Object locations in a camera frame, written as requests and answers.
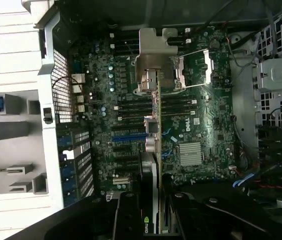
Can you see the white expansion slot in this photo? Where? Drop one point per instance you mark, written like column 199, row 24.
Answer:
column 120, row 181

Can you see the black expansion slot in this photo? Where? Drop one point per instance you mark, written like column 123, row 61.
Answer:
column 127, row 163

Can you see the green motherboard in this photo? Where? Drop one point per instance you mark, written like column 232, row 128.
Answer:
column 205, row 120

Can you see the silver chipset heat sink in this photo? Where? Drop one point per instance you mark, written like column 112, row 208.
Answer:
column 190, row 155

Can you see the metal disk bay cage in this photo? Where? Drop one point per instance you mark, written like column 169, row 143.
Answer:
column 275, row 72

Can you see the grey parts rack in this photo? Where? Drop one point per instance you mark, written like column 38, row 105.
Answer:
column 11, row 152

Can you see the blue expansion slot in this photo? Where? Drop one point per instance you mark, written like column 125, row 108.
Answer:
column 128, row 139

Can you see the black installed RAM stick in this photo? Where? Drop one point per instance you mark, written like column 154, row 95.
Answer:
column 133, row 118

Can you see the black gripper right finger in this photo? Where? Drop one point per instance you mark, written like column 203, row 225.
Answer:
column 195, row 220

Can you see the open black PC case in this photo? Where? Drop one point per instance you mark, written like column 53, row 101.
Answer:
column 48, row 75

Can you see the CPU socket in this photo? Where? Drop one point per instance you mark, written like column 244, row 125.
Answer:
column 195, row 72

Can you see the metal socket cover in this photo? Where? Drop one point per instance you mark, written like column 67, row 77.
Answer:
column 209, row 65

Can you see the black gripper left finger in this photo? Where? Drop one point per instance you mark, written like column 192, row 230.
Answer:
column 128, row 220

